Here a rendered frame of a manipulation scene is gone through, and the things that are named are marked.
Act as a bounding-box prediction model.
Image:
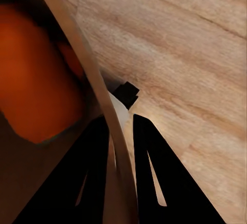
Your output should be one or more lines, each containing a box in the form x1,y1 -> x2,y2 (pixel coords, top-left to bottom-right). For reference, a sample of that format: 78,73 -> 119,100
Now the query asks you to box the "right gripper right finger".
133,114 -> 226,224

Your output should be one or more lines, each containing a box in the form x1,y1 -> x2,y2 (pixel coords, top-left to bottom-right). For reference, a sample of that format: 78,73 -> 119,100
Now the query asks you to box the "can of soda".
51,36 -> 90,89
0,0 -> 85,146

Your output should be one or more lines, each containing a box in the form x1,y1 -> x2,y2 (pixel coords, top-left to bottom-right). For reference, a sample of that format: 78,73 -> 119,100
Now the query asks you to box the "trash can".
0,0 -> 139,224

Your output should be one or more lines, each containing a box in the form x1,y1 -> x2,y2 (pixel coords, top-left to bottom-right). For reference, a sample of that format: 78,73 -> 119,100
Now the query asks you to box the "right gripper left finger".
12,115 -> 110,224

